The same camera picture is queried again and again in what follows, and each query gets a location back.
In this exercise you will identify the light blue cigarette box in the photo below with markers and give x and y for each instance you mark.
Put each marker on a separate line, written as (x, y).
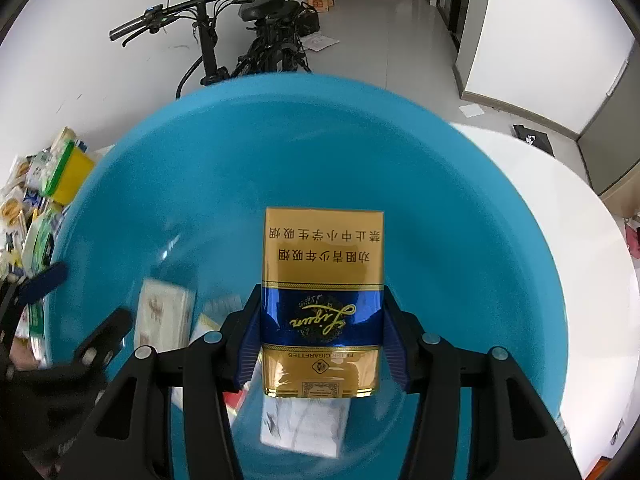
(305, 427)

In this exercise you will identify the white paper sheet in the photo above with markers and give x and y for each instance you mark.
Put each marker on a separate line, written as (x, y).
(472, 110)
(319, 41)

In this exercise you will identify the blue plastic basin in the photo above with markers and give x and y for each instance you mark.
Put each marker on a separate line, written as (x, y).
(350, 150)

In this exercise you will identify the gold and blue cigarette pack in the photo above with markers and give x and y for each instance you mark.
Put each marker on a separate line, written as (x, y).
(322, 260)

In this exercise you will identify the black bicycle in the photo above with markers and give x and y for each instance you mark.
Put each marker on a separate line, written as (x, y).
(260, 35)

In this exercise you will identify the green tissue pack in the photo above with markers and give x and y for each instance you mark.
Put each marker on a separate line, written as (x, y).
(42, 240)

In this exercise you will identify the black paper bag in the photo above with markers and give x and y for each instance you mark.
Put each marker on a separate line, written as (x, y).
(534, 139)

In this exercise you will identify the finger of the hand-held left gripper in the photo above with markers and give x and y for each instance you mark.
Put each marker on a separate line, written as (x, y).
(45, 280)
(105, 337)

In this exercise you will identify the white round desktop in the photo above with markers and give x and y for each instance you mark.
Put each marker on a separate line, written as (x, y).
(575, 260)

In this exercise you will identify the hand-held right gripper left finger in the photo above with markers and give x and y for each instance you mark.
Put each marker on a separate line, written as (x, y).
(248, 355)

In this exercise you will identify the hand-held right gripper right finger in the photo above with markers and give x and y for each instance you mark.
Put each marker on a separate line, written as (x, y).
(395, 355)

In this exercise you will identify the cookie snack packets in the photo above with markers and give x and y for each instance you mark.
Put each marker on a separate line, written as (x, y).
(12, 210)

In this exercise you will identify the cream cardboard box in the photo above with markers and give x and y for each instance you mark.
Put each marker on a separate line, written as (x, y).
(165, 312)

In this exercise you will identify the white small box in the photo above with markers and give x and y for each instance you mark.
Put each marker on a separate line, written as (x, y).
(215, 315)

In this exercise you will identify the yellow plastic container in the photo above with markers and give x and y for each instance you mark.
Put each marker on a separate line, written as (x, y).
(70, 175)

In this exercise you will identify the gold and grey fridge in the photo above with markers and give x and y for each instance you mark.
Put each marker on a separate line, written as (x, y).
(615, 135)

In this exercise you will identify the pink bag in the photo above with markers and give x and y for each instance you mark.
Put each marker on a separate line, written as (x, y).
(634, 237)

